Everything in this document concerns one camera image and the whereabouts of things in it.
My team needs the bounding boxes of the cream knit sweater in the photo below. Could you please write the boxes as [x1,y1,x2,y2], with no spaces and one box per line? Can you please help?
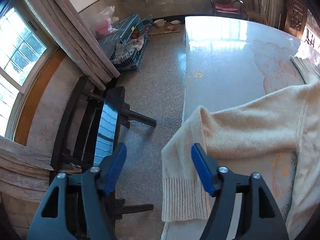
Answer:
[161,57,319,239]

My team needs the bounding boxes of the pink plastic bag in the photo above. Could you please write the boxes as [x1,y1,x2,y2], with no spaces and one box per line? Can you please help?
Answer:
[92,6,117,39]

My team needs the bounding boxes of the beige side curtain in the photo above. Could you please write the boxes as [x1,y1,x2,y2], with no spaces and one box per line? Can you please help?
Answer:
[24,0,120,91]

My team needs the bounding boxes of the tray with bowls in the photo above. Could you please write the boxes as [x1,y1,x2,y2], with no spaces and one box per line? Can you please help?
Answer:
[148,19,181,36]

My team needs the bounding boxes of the carved wooden door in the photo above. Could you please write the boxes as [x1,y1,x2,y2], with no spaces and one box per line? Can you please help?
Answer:
[283,0,308,39]

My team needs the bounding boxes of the round-back chair pink cushion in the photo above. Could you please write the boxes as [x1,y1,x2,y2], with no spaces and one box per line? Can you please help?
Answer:
[210,0,244,20]

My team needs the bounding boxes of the wire pet cage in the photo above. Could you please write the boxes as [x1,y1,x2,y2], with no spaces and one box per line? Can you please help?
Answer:
[98,14,154,73]

